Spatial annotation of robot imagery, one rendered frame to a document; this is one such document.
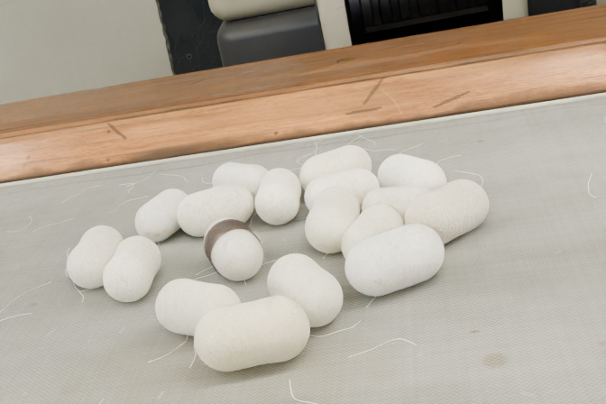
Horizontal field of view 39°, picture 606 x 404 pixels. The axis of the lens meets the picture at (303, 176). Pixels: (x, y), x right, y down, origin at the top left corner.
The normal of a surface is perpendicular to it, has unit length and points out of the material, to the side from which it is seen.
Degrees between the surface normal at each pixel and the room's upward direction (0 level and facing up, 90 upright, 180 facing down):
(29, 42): 90
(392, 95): 45
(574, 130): 0
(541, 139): 0
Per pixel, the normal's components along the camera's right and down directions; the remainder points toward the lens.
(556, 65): -0.20, -0.39
